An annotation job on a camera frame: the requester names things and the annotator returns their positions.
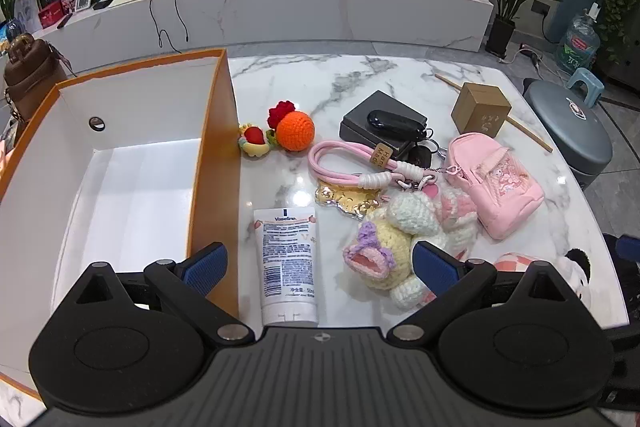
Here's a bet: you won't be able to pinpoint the pink white crochet toy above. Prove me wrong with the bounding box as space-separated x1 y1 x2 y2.
425 184 481 258

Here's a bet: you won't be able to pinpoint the orange storage box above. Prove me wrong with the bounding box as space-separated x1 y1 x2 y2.
0 48 241 403

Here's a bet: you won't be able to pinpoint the large water jug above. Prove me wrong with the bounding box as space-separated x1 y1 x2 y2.
555 2 601 75

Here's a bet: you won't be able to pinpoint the cream crochet doll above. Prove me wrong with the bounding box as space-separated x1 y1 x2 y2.
342 192 441 310

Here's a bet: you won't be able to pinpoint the black cables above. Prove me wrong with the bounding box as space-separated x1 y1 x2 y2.
147 0 211 48

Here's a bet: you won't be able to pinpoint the gold glitter charm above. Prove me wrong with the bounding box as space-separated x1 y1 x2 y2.
312 179 396 220

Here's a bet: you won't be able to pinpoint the cardboard cube box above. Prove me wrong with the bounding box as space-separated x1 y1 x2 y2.
451 82 513 138

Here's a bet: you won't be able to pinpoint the blue plastic stool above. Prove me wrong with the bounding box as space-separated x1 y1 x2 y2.
567 67 607 108

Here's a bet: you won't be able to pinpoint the pink mini backpack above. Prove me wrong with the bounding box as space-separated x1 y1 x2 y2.
445 132 546 240

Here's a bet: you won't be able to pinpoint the pink rope lanyard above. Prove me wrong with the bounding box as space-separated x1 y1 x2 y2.
307 139 441 192

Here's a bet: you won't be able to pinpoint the brown water bottle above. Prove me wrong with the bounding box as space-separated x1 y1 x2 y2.
2 32 68 122

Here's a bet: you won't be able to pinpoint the black flat box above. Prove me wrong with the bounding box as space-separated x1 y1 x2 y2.
339 90 430 160

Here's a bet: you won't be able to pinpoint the white marble tv cabinet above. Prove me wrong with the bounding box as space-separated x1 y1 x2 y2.
30 0 496 72

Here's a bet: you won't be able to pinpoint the grey round stool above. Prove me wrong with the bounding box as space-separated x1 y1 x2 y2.
522 78 613 188

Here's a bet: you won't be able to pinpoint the hair dryer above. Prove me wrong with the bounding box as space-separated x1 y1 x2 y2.
517 42 543 68

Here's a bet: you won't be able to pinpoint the black car key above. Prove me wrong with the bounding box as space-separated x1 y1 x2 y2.
366 109 451 168

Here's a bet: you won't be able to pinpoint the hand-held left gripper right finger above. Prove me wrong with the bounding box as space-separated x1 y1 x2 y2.
386 241 566 344

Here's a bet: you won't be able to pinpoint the crochet orange with red flower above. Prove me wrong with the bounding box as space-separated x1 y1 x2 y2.
267 101 316 152

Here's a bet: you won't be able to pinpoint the crochet fruit charm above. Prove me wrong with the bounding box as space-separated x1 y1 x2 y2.
237 123 278 158

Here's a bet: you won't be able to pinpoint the framed picture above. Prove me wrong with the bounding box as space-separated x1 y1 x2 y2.
15 0 41 32

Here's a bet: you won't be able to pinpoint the thin wooden stick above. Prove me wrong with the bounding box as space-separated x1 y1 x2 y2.
434 73 554 152

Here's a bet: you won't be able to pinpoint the panda plush with striped hat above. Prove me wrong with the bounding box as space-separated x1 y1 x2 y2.
492 248 593 310

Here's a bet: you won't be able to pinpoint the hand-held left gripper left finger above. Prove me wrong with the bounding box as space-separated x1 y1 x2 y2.
75 241 255 344

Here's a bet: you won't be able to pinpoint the white lotion tube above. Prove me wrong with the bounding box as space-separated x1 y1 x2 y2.
252 207 321 327

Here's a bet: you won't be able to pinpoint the red box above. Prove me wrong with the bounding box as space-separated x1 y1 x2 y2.
39 2 63 30

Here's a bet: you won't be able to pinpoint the white marble desktop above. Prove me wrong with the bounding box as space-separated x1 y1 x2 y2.
0 54 630 423

